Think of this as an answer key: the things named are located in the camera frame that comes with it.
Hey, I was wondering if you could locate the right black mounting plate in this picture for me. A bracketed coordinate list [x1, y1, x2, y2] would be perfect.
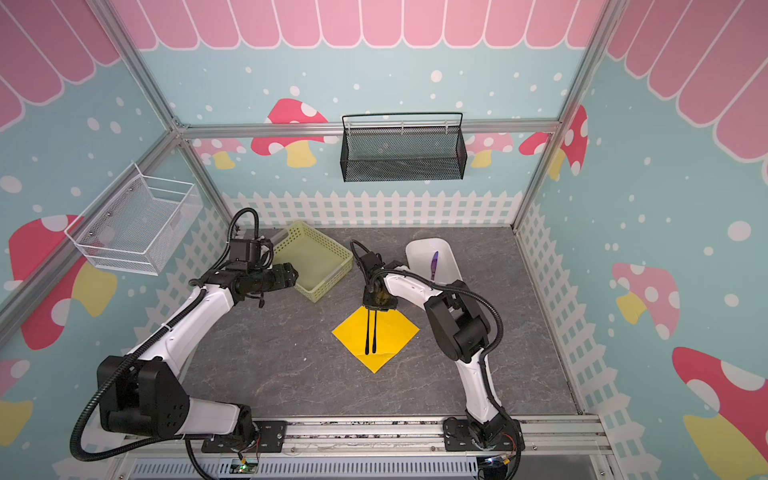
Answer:
[442, 414, 526, 453]

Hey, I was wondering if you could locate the black wire mesh basket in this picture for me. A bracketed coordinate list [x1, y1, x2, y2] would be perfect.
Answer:
[340, 112, 468, 182]

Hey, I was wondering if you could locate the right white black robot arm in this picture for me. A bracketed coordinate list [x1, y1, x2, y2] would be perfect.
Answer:
[362, 265, 525, 453]

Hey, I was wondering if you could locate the white wire mesh basket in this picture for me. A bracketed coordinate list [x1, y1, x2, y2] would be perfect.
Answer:
[65, 164, 203, 276]

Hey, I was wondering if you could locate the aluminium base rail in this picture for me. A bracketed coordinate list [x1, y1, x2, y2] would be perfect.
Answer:
[107, 415, 622, 479]

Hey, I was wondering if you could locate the green circuit board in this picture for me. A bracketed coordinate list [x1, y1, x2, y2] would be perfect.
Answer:
[230, 459, 259, 475]

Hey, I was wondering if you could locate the green plastic basket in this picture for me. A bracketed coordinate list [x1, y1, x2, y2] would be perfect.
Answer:
[272, 221, 353, 303]

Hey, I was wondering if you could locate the dark purple spoon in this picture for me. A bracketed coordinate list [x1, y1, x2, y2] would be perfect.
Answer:
[364, 308, 371, 355]

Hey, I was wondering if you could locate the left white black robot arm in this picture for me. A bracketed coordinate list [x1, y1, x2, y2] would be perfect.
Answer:
[97, 263, 299, 450]

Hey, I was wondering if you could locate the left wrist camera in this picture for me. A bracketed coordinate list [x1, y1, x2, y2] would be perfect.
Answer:
[227, 237, 274, 272]

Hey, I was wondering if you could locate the dark purple fork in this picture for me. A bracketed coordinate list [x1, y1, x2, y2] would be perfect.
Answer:
[369, 310, 378, 354]

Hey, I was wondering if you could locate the black mounting plate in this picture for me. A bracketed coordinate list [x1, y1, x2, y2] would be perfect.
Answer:
[201, 420, 288, 454]
[442, 414, 526, 453]

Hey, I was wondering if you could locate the yellow paper napkin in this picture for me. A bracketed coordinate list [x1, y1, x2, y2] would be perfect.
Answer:
[332, 306, 419, 373]

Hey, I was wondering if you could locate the right black corrugated cable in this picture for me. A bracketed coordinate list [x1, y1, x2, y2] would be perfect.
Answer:
[349, 239, 527, 469]

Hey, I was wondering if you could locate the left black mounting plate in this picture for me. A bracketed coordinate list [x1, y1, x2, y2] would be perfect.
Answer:
[201, 420, 288, 454]

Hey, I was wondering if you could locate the white plastic bin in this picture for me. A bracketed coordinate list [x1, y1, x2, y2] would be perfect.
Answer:
[405, 238, 462, 285]

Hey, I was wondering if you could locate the left black corrugated cable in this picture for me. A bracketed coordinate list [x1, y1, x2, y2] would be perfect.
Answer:
[68, 207, 260, 463]

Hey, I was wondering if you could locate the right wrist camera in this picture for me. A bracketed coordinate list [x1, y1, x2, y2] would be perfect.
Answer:
[357, 252, 385, 276]

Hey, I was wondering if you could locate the black corrugated cable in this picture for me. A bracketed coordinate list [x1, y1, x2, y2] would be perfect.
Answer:
[68, 207, 260, 463]
[349, 239, 527, 469]

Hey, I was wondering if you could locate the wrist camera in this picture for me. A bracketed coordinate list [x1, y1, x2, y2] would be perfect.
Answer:
[227, 237, 274, 272]
[357, 252, 385, 276]

